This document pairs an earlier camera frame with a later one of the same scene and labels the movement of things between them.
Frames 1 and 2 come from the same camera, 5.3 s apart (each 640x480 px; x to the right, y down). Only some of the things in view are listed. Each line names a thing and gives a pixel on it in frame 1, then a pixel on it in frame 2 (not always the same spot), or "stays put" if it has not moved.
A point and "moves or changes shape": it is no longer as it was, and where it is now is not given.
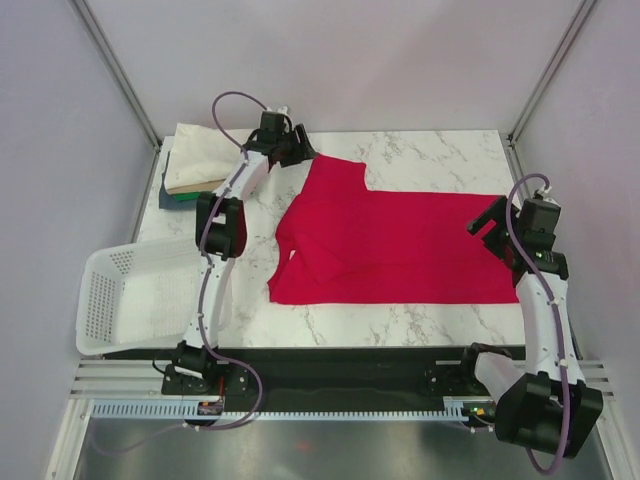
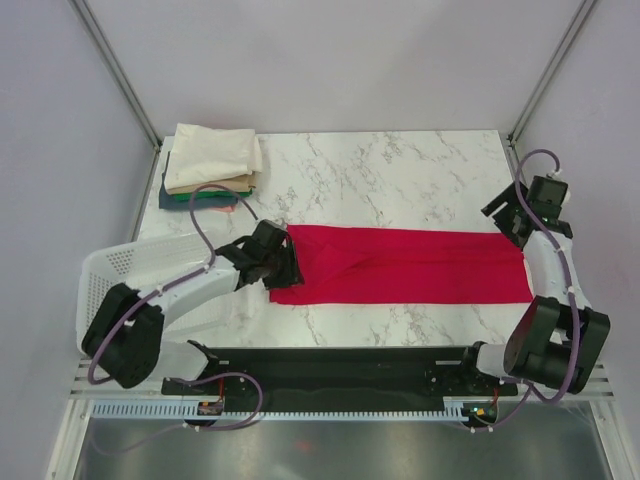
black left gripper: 304,151 to 291,274
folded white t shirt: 201,155 stays put
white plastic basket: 137,295 stays put
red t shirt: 341,242 moves or changes shape
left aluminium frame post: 111,63 stays put
